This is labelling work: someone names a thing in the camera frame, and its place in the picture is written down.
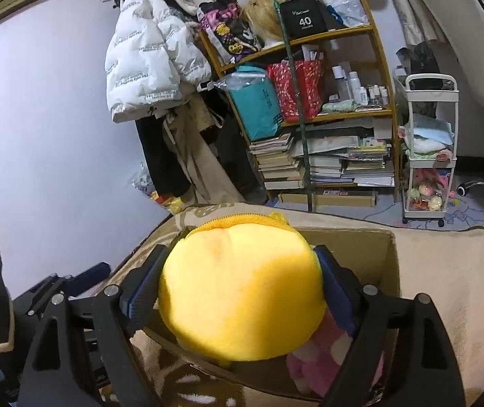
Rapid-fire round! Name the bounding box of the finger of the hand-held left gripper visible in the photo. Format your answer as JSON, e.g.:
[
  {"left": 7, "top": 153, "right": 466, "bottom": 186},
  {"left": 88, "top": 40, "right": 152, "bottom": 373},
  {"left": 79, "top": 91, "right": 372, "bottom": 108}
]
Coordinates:
[{"left": 13, "top": 262, "right": 112, "bottom": 319}]

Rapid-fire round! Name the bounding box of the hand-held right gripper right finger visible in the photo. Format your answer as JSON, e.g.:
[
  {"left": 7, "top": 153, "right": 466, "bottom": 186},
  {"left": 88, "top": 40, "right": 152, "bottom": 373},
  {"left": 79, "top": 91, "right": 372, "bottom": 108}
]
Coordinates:
[{"left": 313, "top": 244, "right": 467, "bottom": 407}]

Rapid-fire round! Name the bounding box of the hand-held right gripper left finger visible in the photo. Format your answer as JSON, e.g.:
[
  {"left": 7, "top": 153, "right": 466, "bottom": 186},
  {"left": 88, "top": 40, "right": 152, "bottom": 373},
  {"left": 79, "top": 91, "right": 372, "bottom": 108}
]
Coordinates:
[{"left": 17, "top": 244, "right": 171, "bottom": 407}]

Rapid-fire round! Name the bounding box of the printed cardboard box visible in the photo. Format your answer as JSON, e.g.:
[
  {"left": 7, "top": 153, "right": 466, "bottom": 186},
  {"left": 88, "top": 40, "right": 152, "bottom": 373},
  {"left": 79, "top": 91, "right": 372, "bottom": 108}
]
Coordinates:
[{"left": 98, "top": 220, "right": 401, "bottom": 403}]

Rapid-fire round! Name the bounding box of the pink plush toy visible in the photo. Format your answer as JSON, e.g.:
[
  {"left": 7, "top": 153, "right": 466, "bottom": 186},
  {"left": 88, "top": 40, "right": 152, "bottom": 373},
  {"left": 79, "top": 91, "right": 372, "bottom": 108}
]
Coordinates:
[{"left": 286, "top": 309, "right": 384, "bottom": 397}]

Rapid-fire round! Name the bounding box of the yellow plush toy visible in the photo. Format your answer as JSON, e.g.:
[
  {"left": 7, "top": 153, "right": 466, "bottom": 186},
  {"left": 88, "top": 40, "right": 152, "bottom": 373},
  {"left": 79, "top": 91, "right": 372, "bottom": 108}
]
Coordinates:
[{"left": 158, "top": 211, "right": 327, "bottom": 367}]

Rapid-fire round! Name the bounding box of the flat cardboard carton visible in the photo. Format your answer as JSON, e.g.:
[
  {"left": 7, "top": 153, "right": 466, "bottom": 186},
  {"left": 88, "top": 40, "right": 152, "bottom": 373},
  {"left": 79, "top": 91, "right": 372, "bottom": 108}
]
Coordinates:
[{"left": 277, "top": 190, "right": 379, "bottom": 208}]

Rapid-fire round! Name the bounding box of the clear bag of small things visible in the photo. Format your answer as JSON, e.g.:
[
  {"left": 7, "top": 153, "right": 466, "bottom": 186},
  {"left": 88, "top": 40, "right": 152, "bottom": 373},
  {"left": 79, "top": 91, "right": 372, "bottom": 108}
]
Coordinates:
[{"left": 131, "top": 169, "right": 183, "bottom": 213}]

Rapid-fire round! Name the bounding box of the brown printed blanket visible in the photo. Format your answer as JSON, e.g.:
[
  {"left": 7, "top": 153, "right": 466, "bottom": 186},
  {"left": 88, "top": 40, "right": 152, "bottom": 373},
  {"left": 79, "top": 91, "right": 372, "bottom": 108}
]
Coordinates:
[{"left": 98, "top": 202, "right": 484, "bottom": 407}]

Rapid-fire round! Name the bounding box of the pile of small plush toys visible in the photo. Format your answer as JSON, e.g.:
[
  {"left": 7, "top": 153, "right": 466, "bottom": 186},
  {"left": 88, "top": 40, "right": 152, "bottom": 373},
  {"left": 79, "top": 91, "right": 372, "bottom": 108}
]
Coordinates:
[{"left": 408, "top": 169, "right": 451, "bottom": 213}]

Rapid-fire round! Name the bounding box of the black hanging coat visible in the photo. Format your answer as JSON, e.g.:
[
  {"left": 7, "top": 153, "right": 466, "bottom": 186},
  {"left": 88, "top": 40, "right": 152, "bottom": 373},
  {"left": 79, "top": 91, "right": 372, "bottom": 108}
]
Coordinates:
[{"left": 135, "top": 110, "right": 192, "bottom": 198}]

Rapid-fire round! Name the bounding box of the pile of papers and magazines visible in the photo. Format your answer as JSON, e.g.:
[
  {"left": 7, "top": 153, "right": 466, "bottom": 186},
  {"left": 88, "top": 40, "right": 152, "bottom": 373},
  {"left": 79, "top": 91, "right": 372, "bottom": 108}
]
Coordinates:
[{"left": 303, "top": 125, "right": 396, "bottom": 188}]

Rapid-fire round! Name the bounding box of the stack of books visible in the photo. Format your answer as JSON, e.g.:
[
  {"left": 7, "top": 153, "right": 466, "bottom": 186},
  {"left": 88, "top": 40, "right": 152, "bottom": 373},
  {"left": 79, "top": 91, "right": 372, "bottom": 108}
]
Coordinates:
[{"left": 248, "top": 133, "right": 307, "bottom": 191}]

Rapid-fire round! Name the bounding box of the beige hanging coat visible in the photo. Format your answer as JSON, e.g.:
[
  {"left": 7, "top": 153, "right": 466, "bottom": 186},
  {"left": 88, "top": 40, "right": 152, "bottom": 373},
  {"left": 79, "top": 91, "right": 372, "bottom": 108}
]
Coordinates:
[{"left": 161, "top": 93, "right": 247, "bottom": 205}]

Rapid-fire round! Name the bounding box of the pale printed floor rug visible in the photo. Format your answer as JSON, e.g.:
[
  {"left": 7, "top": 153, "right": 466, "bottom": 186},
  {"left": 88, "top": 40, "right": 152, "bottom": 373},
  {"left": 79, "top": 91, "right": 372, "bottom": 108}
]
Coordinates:
[{"left": 367, "top": 176, "right": 484, "bottom": 235}]

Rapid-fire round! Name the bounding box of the pale blue folded cloth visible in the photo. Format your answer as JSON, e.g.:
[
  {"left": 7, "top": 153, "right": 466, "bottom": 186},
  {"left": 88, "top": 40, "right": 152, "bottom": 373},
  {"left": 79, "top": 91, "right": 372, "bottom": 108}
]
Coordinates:
[{"left": 402, "top": 118, "right": 455, "bottom": 154}]

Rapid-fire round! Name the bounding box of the red patterned bag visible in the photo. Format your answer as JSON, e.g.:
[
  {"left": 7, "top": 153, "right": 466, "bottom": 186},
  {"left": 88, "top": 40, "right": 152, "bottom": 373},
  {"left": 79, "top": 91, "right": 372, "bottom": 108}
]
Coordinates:
[{"left": 266, "top": 60, "right": 326, "bottom": 123}]

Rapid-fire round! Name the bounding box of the teal bag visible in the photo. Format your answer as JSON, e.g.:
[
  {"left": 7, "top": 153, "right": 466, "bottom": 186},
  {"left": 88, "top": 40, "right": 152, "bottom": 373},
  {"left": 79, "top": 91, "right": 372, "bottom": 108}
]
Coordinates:
[{"left": 226, "top": 65, "right": 284, "bottom": 141}]

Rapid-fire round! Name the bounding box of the row of white bottles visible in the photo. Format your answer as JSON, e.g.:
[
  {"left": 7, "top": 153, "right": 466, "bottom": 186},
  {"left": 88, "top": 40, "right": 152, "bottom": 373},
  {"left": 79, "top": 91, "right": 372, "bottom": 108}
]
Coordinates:
[{"left": 331, "top": 63, "right": 391, "bottom": 109}]

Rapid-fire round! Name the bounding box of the white rolling cart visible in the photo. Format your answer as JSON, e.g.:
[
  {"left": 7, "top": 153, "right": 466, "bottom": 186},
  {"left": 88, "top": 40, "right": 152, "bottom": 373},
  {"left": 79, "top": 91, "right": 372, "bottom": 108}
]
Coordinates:
[{"left": 395, "top": 74, "right": 460, "bottom": 227}]

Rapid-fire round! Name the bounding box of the white puffer jacket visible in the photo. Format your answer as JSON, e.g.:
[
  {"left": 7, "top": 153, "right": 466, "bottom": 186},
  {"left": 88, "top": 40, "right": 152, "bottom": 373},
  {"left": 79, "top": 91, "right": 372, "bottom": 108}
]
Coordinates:
[{"left": 105, "top": 0, "right": 214, "bottom": 123}]

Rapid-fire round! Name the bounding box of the dark cloth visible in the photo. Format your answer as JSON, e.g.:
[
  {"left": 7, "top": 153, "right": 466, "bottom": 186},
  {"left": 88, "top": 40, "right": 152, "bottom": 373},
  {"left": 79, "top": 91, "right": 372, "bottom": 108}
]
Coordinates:
[{"left": 395, "top": 41, "right": 445, "bottom": 118}]

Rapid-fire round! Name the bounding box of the yellow wooden shelf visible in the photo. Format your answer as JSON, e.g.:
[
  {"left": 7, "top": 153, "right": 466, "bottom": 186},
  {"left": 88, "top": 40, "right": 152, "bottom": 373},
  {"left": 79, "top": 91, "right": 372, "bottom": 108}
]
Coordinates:
[{"left": 197, "top": 0, "right": 399, "bottom": 213}]

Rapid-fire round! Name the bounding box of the black patterned bag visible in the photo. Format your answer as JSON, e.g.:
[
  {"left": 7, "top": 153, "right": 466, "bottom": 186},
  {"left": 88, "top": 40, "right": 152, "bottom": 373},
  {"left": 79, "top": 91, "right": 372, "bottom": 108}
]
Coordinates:
[{"left": 198, "top": 0, "right": 265, "bottom": 67}]

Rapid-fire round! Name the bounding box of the black box labelled 40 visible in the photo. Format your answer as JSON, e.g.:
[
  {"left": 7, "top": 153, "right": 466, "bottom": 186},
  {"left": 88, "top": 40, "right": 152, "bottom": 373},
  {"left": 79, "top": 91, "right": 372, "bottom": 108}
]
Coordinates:
[{"left": 278, "top": 0, "right": 330, "bottom": 40}]

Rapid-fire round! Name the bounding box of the blonde wig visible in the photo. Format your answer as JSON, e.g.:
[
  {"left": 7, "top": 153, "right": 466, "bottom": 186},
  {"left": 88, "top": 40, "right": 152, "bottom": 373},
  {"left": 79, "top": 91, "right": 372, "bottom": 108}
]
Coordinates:
[{"left": 241, "top": 0, "right": 288, "bottom": 50}]

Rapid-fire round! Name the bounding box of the white plastic bag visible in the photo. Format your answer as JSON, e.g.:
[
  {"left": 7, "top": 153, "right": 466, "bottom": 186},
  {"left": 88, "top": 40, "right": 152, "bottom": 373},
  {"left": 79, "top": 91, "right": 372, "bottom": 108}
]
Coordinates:
[{"left": 309, "top": 0, "right": 370, "bottom": 29}]

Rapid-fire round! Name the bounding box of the cream padded cloth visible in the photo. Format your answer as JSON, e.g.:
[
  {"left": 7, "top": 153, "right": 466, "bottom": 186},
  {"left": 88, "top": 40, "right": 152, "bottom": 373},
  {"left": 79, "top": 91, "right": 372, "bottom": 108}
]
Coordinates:
[{"left": 380, "top": 0, "right": 484, "bottom": 103}]

